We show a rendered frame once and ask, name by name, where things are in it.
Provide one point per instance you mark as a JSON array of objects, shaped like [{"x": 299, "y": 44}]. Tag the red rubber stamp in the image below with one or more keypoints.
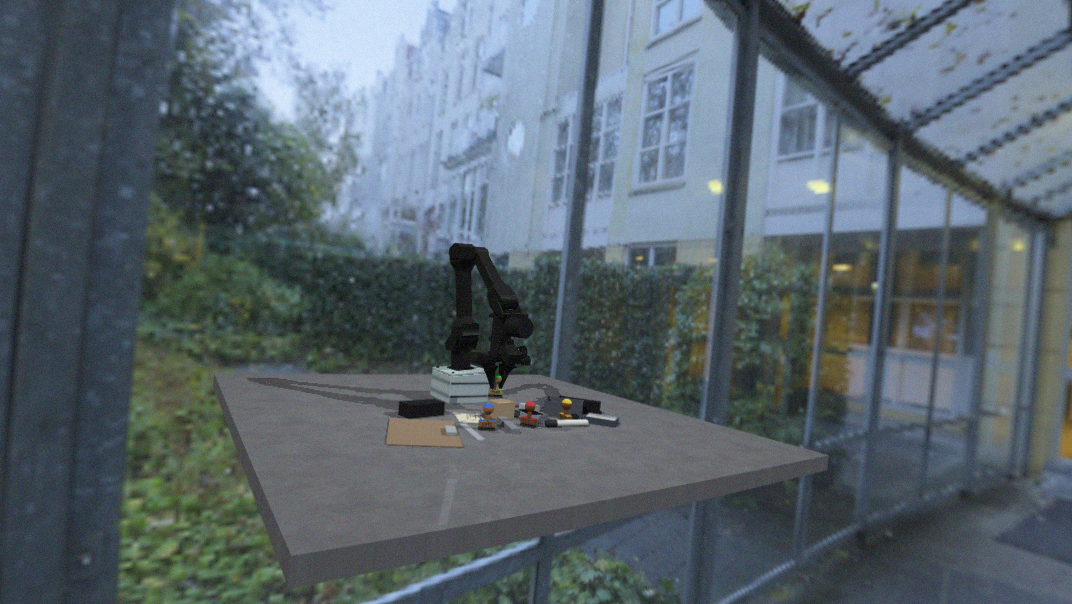
[{"x": 528, "y": 421}]

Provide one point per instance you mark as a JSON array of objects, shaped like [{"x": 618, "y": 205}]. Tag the tan flat board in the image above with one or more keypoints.
[{"x": 422, "y": 433}]

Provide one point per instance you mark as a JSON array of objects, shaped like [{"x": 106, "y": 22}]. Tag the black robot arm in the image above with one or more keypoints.
[{"x": 508, "y": 317}]

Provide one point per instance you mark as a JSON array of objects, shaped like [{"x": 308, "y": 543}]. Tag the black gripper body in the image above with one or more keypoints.
[{"x": 490, "y": 360}]

